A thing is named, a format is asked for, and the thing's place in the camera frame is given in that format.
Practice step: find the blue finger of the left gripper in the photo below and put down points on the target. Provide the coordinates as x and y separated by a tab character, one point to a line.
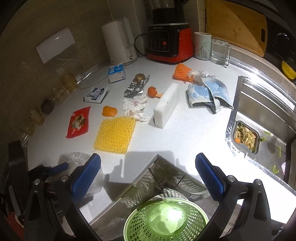
58	169

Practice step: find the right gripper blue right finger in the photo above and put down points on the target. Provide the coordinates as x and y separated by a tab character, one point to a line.
212	177

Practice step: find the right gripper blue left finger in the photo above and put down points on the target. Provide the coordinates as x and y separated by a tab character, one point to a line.
83	176

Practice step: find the red snack packet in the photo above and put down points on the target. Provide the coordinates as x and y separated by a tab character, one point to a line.
79	123

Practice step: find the orange peel piece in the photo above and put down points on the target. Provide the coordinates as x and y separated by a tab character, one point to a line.
109	111

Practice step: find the white foam block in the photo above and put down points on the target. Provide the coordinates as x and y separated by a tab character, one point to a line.
166	105

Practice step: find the small blue white packet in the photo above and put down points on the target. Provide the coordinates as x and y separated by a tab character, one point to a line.
96	95

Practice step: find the white printed tissue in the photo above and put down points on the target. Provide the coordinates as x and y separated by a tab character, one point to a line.
134	108

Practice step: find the orange foam fruit net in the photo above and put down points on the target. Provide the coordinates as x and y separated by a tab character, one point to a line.
182	73

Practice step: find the silver foil wrapper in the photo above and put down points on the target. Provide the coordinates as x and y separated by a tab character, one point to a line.
136	88

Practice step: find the blue white milk carton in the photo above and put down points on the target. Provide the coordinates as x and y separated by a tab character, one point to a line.
116	73

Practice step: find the green perforated trash basket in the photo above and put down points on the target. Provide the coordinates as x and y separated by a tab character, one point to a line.
165	219

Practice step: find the clear plastic bag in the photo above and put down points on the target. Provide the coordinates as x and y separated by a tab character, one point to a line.
75	159

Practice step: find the steel food scrap container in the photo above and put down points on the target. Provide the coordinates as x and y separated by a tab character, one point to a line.
246	137

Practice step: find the stainless steel sink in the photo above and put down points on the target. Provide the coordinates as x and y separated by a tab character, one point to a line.
263	110

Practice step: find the blue white dish towel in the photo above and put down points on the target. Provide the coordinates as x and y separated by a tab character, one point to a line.
212	93

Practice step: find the white crumpled tissue by towel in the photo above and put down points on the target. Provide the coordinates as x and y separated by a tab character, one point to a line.
197	77

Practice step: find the clear glass mug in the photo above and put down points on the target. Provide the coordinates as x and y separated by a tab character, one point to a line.
220	52

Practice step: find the yellow bowl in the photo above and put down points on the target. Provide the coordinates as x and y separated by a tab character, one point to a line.
288	71

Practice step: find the white floral ceramic cup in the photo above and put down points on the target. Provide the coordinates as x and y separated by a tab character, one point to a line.
203	42

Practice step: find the red black blender base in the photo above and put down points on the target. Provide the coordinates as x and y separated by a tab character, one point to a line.
169	36

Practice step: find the white electric kettle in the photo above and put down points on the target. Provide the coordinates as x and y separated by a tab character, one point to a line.
120	41

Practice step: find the bamboo cutting board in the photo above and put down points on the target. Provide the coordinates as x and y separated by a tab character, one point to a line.
237	25

